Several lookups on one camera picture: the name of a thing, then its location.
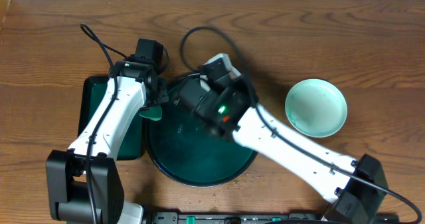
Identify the white plate bottom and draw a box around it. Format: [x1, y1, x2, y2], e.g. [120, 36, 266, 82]
[284, 78, 348, 138]

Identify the white plate top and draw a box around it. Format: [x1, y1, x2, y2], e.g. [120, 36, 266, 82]
[199, 53, 241, 87]

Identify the green yellow sponge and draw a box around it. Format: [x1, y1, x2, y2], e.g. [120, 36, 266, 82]
[139, 106, 163, 121]

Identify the black rectangular water tray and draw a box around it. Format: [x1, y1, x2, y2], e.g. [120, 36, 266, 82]
[78, 76, 143, 161]

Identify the black round tray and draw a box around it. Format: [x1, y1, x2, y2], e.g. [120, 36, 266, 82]
[143, 73, 260, 188]

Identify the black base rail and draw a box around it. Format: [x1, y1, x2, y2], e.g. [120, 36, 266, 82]
[141, 212, 322, 224]

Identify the white plate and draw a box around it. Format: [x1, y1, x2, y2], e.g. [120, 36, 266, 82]
[199, 53, 241, 87]
[284, 78, 348, 138]

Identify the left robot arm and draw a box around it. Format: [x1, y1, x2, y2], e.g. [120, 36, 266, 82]
[46, 39, 168, 223]

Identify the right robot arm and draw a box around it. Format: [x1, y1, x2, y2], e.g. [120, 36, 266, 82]
[176, 54, 388, 223]

